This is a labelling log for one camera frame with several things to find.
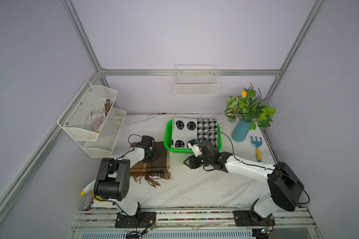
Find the brown plaid fringed scarf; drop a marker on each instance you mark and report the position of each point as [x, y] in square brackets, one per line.
[154, 171]

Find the white mesh upper shelf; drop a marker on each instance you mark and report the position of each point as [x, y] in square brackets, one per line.
[91, 97]

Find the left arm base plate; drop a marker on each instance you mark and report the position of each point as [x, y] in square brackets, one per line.
[140, 220]

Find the yellow object beside table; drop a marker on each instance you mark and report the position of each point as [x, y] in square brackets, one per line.
[89, 189]

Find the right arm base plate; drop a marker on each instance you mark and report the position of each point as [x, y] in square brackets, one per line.
[248, 218]

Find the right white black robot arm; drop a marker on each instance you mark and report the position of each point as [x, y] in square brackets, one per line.
[284, 186]

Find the clear glove in shelf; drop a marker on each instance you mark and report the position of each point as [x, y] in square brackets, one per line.
[95, 120]

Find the artificial green plant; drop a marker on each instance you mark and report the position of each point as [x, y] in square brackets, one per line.
[249, 107]

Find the houndstooth smiley knit scarf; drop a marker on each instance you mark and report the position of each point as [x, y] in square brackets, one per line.
[185, 129]

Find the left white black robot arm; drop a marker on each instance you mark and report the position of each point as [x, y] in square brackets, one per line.
[113, 178]

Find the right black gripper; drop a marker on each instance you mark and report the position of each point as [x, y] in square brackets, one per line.
[192, 159]

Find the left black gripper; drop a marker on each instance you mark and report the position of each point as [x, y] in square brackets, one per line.
[155, 156]

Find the blue yellow garden fork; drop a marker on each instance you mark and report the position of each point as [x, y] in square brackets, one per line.
[257, 142]

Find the green plastic basket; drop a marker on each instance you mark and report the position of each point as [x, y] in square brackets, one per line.
[168, 140]

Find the blue vase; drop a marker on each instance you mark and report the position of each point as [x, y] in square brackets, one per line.
[240, 131]

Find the white wire wall basket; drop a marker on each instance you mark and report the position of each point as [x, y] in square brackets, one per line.
[196, 80]

